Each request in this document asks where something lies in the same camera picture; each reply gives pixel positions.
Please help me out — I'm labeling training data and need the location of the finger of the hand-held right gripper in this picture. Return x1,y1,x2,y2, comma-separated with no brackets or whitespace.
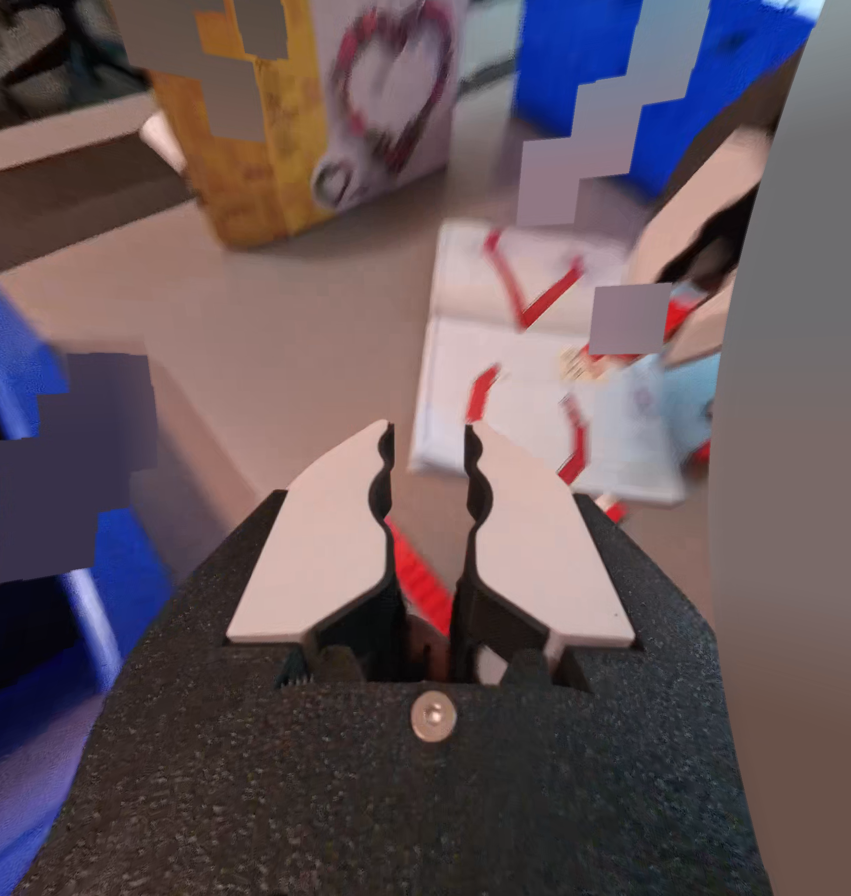
663,289,732,370
628,132,773,282

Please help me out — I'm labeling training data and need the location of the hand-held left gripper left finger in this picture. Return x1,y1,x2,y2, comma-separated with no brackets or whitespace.
224,419,402,646

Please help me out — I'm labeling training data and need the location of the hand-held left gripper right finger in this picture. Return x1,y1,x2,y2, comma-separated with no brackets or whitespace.
453,420,638,651

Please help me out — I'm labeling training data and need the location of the long red brick strip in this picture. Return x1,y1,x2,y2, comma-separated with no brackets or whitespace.
385,517,456,625

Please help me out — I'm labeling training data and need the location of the grey desk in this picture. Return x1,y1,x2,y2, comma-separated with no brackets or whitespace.
0,105,783,896

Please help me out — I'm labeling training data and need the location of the open instruction booklet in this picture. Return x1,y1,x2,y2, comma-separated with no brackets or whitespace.
406,219,720,506

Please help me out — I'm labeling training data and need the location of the blue plastic bin with dividers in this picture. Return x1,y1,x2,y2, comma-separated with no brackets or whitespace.
0,248,176,896

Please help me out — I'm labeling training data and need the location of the yellow and white toy box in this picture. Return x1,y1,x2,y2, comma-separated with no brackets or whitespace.
147,0,470,251

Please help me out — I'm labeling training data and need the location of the white sheet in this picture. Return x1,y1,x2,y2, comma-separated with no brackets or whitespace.
140,112,188,176

